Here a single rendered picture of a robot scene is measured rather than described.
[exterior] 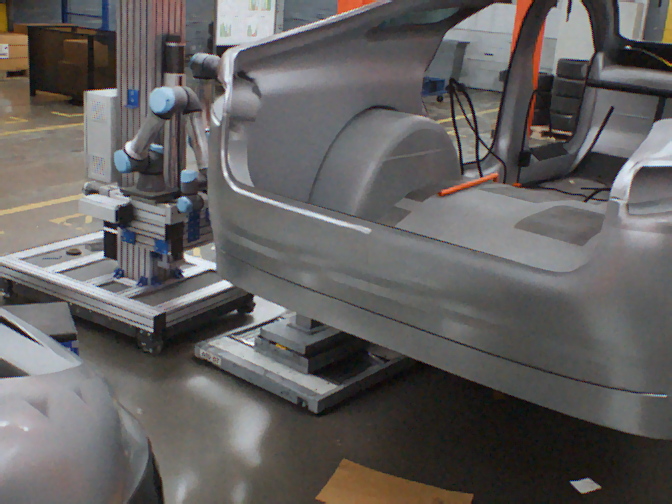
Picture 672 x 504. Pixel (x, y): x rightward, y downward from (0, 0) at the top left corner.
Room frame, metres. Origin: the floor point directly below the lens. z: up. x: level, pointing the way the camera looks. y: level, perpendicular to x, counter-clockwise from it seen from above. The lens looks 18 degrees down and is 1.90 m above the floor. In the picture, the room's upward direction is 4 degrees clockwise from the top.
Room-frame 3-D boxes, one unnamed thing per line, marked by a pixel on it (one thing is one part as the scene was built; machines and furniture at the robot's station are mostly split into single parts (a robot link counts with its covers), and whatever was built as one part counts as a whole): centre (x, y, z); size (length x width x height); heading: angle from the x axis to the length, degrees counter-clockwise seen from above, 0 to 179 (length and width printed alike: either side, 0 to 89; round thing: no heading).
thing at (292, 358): (4.04, 0.08, 0.13); 0.50 x 0.36 x 0.10; 142
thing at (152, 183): (4.22, 0.96, 0.87); 0.15 x 0.15 x 0.10
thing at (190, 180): (3.89, 0.70, 0.95); 0.11 x 0.08 x 0.11; 145
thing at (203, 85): (4.74, 0.80, 1.19); 0.15 x 0.12 x 0.55; 44
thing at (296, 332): (4.00, 0.11, 0.32); 0.40 x 0.30 x 0.28; 142
